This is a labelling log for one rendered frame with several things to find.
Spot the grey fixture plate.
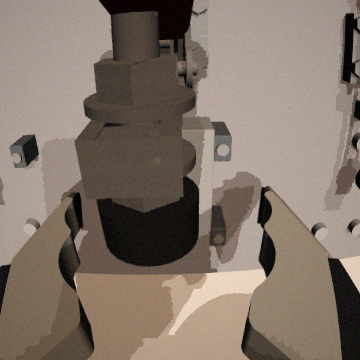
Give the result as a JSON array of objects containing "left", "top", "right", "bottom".
[{"left": 0, "top": 0, "right": 360, "bottom": 275}]

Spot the grey toggle clamp with red handle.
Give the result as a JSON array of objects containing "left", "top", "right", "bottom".
[{"left": 342, "top": 13, "right": 360, "bottom": 189}]

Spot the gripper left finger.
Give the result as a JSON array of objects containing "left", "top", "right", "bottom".
[{"left": 0, "top": 192, "right": 94, "bottom": 360}]

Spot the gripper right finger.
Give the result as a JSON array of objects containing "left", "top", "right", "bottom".
[{"left": 241, "top": 186, "right": 360, "bottom": 360}]

